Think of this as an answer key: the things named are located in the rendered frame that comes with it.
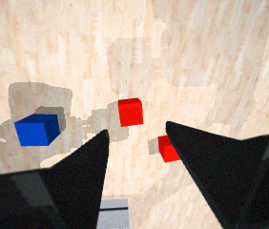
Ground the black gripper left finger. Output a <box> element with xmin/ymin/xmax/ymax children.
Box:
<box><xmin>0</xmin><ymin>129</ymin><xmax>110</xmax><ymax>229</ymax></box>

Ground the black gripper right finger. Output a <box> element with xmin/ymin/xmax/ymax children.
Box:
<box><xmin>165</xmin><ymin>121</ymin><xmax>269</xmax><ymax>229</ymax></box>

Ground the red cube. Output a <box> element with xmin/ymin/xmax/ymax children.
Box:
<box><xmin>158</xmin><ymin>135</ymin><xmax>180</xmax><ymax>162</ymax></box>
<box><xmin>118</xmin><ymin>98</ymin><xmax>143</xmax><ymax>127</ymax></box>

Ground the blue cube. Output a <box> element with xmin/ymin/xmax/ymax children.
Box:
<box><xmin>13</xmin><ymin>114</ymin><xmax>60</xmax><ymax>146</ymax></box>

